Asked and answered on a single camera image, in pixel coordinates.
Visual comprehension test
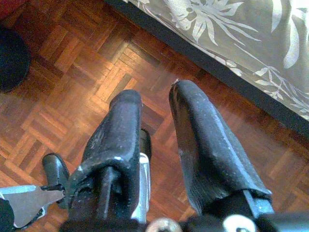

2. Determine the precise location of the beige floral bedspread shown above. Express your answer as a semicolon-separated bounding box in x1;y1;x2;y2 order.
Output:
123;0;309;121

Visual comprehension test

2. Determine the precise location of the silver robot left leg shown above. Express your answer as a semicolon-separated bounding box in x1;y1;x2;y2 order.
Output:
0;153;70;229

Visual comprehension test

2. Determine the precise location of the dark bed frame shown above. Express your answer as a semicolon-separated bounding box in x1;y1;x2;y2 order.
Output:
104;0;309;141

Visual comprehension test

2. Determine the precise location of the black waste bin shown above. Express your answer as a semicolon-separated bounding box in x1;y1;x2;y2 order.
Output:
0;30;32;94

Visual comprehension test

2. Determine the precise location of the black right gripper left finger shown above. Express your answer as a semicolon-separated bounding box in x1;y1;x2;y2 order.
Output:
65;89;143;225

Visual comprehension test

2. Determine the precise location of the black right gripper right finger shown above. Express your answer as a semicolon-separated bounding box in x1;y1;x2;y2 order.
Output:
169;79;275;218

